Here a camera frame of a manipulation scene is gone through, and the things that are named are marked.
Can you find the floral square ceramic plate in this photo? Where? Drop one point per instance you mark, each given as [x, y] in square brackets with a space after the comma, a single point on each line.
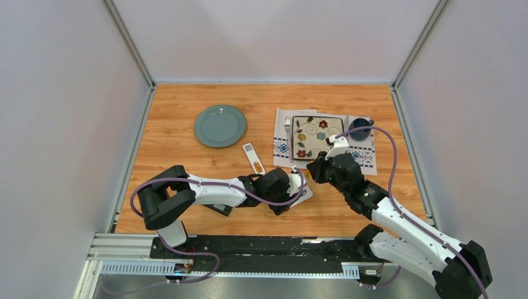
[309, 134]

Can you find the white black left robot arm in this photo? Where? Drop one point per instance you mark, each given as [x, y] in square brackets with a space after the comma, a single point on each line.
[162, 200]

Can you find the teal round plate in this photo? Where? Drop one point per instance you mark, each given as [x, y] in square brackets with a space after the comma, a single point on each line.
[220, 126]

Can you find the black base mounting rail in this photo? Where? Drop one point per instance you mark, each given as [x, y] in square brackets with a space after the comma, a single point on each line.
[274, 255]

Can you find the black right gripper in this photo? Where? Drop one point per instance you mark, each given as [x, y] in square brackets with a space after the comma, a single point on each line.
[316, 167]

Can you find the short white remote control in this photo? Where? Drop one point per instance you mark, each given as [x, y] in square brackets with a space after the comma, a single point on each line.
[307, 193]

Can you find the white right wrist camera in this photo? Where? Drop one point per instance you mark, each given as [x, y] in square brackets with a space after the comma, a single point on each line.
[339, 145]

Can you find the aluminium frame rail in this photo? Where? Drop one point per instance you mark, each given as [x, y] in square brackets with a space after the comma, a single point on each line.
[121, 247]

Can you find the white patterned placemat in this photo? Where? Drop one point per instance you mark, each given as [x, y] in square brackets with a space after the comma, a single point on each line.
[362, 151]

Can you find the long white remote control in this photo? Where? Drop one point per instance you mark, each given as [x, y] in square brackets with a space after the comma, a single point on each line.
[252, 157]

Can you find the black remote control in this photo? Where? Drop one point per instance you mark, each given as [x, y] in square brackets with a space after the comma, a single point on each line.
[222, 209]

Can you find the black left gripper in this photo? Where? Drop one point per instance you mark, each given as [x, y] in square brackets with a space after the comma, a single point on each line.
[279, 209]

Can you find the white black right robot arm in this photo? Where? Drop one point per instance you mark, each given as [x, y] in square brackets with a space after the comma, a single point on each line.
[452, 268]

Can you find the dark blue mug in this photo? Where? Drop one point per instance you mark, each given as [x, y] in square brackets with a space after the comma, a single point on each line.
[362, 129]

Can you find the silver fork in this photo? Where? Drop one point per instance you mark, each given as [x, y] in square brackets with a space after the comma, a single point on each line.
[287, 126]

